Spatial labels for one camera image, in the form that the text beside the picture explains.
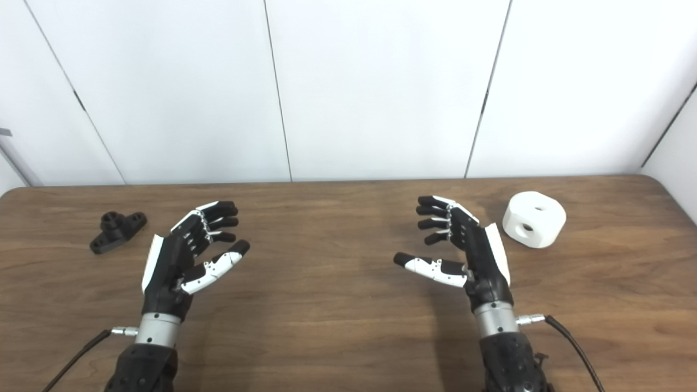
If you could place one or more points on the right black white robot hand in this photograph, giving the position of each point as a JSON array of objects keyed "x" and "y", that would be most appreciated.
[{"x": 487, "y": 272}]

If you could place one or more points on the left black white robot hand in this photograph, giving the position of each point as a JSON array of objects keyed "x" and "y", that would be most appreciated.
[{"x": 166, "y": 267}]

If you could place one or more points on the black flanged holder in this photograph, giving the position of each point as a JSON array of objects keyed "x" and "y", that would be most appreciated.
[{"x": 114, "y": 231}]

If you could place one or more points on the round white plastic piece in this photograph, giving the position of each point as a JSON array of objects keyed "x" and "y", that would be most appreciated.
[{"x": 536, "y": 223}]

